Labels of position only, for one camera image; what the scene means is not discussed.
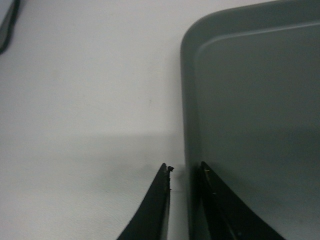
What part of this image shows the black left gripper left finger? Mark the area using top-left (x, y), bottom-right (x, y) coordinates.
top-left (118, 163), bottom-right (174, 240)

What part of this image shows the grey rectangular serving tray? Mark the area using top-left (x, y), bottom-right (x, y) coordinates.
top-left (180, 0), bottom-right (320, 240)

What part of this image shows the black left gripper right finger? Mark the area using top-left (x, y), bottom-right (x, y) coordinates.
top-left (198, 161), bottom-right (283, 240)

